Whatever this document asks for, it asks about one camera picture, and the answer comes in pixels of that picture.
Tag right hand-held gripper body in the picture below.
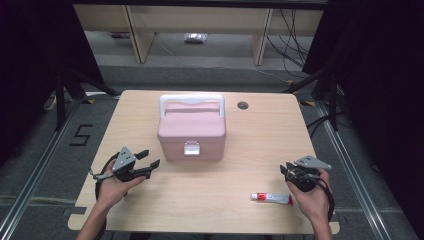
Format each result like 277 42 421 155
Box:
285 155 333 193

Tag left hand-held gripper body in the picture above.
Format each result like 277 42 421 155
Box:
111 146 145 183

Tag red and white ointment tube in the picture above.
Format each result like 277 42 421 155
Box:
250 192 294 206

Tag pink storage box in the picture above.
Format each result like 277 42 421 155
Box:
156 93 228 163

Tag person's right hand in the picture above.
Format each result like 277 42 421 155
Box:
286 169 333 224

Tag person's left hand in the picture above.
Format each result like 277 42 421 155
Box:
96 159 147 209

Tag clear plastic bag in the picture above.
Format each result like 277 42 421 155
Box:
184 32 209 44

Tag black curtain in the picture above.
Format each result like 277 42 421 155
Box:
0 0 105 168
301 0 424 231

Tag beige wooden desk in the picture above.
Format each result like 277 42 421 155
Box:
73 3 326 66

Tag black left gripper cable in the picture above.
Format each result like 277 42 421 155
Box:
89 151 122 240

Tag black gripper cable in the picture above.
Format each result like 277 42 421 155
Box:
316 178 336 223
89 151 122 240

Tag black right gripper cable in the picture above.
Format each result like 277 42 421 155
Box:
316 178 336 223

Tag metal floor rail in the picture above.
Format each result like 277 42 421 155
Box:
0 96 84 240
314 99 394 240

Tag thin white floor cable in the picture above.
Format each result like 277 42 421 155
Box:
255 67 292 84

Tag black floor cables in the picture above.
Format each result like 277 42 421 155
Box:
266 8 312 80

